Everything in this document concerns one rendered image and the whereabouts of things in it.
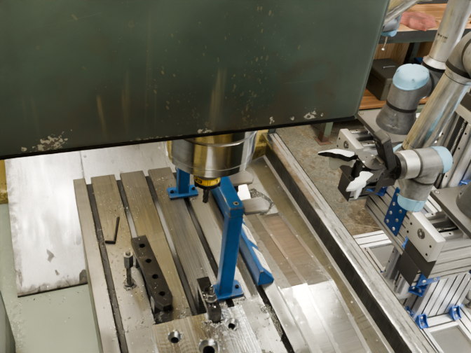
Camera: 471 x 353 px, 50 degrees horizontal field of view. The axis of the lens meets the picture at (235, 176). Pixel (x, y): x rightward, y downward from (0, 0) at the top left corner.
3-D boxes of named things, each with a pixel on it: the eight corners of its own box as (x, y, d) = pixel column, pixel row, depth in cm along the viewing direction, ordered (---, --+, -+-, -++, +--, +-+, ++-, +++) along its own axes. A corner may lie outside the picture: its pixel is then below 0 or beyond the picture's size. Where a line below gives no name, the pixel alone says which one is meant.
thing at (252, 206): (264, 197, 128) (265, 195, 128) (272, 211, 124) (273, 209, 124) (238, 202, 126) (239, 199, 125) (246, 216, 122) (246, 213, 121)
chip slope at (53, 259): (224, 171, 232) (229, 122, 216) (287, 288, 181) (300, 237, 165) (14, 200, 203) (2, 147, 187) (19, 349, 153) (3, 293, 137)
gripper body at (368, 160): (359, 196, 129) (399, 190, 133) (368, 169, 124) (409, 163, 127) (345, 178, 135) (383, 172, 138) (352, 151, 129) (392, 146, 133)
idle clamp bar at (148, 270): (146, 249, 152) (146, 234, 148) (176, 317, 134) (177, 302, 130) (130, 253, 149) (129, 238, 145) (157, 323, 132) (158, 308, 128)
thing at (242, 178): (249, 171, 136) (249, 169, 135) (256, 183, 132) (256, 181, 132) (224, 175, 134) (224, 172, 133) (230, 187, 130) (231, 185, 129)
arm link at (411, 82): (380, 97, 192) (390, 64, 184) (404, 90, 199) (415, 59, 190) (404, 113, 185) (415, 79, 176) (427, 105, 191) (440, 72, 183)
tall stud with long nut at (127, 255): (133, 279, 142) (132, 247, 134) (134, 286, 140) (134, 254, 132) (123, 281, 141) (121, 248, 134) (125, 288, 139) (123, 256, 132)
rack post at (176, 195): (194, 185, 177) (199, 113, 159) (198, 195, 173) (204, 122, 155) (166, 190, 174) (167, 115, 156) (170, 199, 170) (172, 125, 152)
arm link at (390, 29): (366, 32, 205) (373, 5, 198) (386, 29, 210) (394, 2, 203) (380, 40, 200) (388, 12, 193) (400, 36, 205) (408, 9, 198)
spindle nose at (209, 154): (162, 127, 96) (163, 69, 89) (245, 127, 99) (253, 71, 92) (166, 181, 84) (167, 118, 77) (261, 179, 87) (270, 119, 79)
